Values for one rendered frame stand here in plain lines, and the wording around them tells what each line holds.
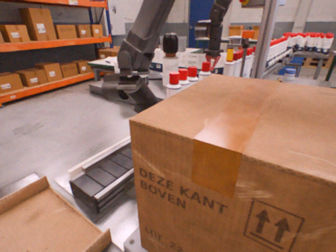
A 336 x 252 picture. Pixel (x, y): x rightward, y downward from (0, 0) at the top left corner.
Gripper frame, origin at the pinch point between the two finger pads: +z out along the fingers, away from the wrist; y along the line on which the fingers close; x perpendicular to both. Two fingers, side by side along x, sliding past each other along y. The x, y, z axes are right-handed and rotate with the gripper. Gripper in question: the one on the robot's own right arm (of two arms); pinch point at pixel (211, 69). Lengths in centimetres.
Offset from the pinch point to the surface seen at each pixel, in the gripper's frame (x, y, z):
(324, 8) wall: 8, -770, -47
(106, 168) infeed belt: 5, 73, 13
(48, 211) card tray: 2, 87, 18
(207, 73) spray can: 7.7, 21.5, -3.2
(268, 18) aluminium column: 20.4, -4.7, -22.8
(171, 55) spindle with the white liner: -19.4, 7.7, -5.1
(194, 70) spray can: 7.7, 32.3, -6.2
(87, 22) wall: -469, -254, -4
